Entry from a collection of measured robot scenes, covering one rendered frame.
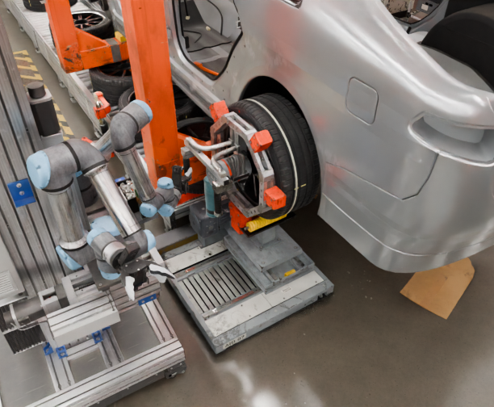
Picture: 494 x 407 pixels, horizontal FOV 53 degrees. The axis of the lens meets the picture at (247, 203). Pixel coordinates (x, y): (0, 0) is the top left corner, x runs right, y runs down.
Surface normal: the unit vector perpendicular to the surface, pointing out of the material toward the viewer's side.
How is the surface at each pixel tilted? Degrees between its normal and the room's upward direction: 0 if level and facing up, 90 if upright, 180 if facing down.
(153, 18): 90
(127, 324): 0
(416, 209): 90
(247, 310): 0
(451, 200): 89
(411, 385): 0
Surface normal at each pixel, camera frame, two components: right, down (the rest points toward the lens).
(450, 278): -0.02, -0.74
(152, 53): 0.53, 0.55
